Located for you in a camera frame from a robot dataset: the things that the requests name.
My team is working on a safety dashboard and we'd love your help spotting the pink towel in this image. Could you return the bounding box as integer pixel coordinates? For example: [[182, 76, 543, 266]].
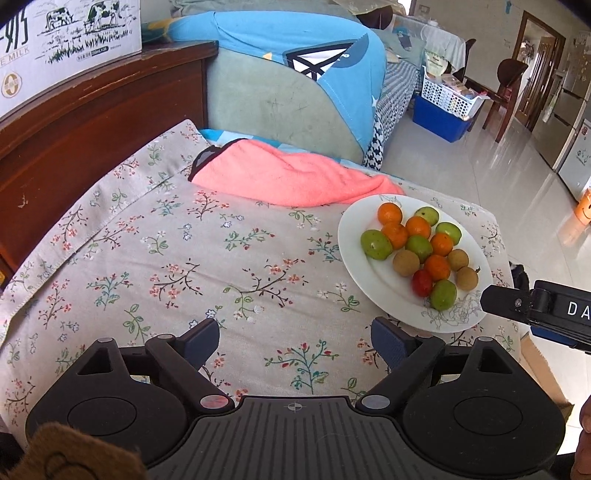
[[188, 139, 404, 207]]

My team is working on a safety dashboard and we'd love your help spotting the wooden chair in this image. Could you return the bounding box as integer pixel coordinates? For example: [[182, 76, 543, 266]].
[[465, 58, 528, 143]]

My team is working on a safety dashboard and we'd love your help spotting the white plastic basket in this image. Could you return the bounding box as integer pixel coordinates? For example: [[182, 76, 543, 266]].
[[421, 68, 490, 121]]

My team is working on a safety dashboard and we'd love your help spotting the white refrigerator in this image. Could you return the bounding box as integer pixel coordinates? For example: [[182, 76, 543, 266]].
[[558, 120, 591, 201]]

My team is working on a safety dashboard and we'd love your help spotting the white floral plate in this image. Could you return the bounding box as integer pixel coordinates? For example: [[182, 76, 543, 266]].
[[338, 195, 493, 334]]

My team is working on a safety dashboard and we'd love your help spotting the green pillow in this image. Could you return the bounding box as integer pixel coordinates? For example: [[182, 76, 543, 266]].
[[206, 48, 365, 163]]

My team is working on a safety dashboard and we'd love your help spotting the green jujube small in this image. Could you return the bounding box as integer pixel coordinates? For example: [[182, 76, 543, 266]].
[[436, 222, 462, 245]]

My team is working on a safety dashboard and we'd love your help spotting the brown plush sleeve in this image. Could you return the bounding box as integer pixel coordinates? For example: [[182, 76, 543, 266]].
[[1, 422, 148, 479]]

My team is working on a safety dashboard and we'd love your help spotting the brown longan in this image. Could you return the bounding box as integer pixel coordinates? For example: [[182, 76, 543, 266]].
[[393, 250, 421, 277], [447, 249, 470, 272], [456, 266, 479, 291]]

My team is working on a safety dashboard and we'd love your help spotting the red cherry tomato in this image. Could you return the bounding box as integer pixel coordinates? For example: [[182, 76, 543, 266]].
[[411, 269, 434, 298]]

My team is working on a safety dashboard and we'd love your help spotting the orange smiley cup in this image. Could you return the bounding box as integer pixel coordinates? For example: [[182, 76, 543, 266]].
[[574, 188, 591, 225]]

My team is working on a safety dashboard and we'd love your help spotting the large green jujube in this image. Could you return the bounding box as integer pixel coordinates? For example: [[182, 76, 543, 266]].
[[360, 229, 394, 261]]

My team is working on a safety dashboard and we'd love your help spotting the blue plastic bin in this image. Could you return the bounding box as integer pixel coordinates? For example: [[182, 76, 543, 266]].
[[413, 96, 472, 143]]

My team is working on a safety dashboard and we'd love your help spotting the green jujube top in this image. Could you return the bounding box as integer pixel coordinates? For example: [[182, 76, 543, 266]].
[[415, 206, 440, 227]]

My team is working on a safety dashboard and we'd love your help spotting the blue cushion cover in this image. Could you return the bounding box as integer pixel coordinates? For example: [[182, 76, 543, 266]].
[[165, 10, 386, 153]]

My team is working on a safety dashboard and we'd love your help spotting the cardboard box on floor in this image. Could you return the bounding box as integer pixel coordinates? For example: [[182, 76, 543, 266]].
[[519, 333, 574, 422]]

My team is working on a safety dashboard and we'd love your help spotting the houndstooth sofa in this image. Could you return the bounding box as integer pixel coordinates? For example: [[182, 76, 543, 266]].
[[362, 60, 421, 171]]

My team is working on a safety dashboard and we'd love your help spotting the orange tangerine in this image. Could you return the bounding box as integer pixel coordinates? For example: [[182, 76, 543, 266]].
[[378, 202, 404, 225], [405, 216, 432, 240], [381, 222, 409, 250], [424, 254, 451, 282], [430, 232, 455, 257]]

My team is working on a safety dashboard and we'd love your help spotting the brown longan top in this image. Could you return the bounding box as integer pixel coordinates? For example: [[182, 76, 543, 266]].
[[447, 249, 470, 272]]

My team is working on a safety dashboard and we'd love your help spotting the white milk carton box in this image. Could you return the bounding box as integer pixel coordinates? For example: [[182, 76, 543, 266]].
[[1, 1, 141, 117]]

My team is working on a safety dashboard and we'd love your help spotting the person right hand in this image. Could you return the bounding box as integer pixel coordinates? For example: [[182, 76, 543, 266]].
[[570, 397, 591, 480]]

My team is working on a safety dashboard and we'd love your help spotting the orange tangerine front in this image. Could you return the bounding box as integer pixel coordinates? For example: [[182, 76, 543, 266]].
[[424, 254, 451, 282]]

